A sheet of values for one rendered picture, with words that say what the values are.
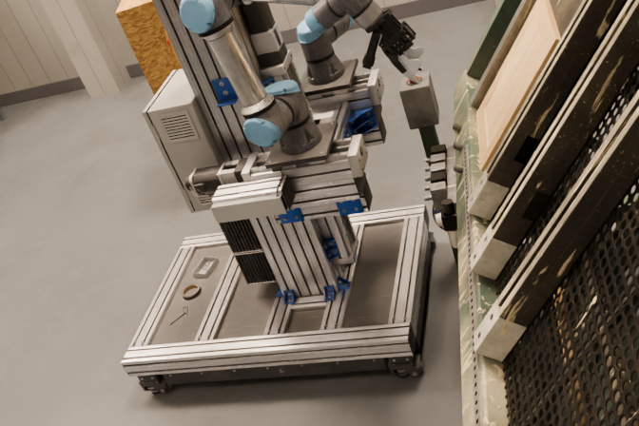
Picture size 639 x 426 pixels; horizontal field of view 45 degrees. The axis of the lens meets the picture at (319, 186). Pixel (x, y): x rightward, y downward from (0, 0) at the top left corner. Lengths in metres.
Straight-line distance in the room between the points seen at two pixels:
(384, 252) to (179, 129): 1.09
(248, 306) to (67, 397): 0.99
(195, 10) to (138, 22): 1.91
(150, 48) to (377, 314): 1.97
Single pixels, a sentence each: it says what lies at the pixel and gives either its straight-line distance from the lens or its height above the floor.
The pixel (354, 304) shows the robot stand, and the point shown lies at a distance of 3.19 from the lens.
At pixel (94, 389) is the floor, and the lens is 3.81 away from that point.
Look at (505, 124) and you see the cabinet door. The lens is 2.43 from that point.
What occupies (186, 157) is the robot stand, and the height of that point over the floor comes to 1.01.
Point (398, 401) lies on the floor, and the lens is 3.07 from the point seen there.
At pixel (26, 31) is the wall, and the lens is 7.43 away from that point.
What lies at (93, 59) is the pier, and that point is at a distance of 6.90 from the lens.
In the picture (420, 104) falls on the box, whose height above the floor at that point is 0.86.
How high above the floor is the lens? 2.27
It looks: 31 degrees down
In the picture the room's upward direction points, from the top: 21 degrees counter-clockwise
